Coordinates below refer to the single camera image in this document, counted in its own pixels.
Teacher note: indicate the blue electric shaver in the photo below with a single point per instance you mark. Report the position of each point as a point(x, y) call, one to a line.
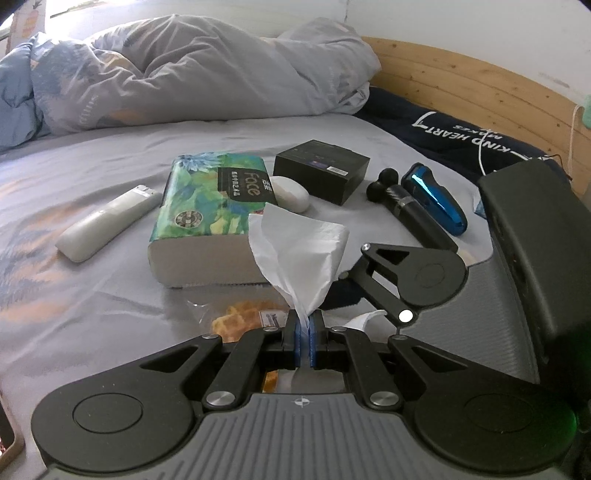
point(436, 198)

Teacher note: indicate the green floral tissue pack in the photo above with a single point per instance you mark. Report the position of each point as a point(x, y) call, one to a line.
point(207, 217)

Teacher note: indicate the white earbuds case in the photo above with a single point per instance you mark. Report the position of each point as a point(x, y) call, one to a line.
point(290, 193)

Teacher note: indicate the white remote control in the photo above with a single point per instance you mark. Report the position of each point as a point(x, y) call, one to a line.
point(106, 221)

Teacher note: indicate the black massage gun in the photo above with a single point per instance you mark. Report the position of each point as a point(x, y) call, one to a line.
point(411, 207)

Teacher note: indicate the clear bag of waffle snacks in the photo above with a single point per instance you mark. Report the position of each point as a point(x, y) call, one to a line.
point(244, 314)

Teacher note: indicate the black box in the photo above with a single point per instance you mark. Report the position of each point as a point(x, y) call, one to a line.
point(323, 170)

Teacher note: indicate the cardboard box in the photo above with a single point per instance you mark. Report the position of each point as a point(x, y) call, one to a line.
point(27, 18)

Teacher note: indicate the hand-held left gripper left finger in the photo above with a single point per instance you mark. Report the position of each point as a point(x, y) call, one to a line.
point(298, 342)

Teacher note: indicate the navy printed pillow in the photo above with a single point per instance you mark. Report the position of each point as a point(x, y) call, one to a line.
point(457, 129)

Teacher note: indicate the gold smartphone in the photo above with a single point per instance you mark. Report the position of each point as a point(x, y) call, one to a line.
point(9, 436)

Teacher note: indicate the grey blue duvet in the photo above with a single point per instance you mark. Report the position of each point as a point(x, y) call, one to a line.
point(194, 69)

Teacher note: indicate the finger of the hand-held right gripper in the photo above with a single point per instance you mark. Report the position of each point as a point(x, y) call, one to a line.
point(369, 277)

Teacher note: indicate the wooden headboard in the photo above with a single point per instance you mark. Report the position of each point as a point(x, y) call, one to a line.
point(498, 87)

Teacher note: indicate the printed grey bed sheet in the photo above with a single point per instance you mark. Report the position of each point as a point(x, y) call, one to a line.
point(92, 300)

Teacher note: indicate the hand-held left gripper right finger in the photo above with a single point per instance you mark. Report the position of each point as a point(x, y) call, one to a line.
point(315, 342)

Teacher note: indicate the teal soft object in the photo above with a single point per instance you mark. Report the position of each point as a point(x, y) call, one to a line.
point(587, 110)

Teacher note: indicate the white tissue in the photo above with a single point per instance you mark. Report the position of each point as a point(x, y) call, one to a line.
point(295, 249)

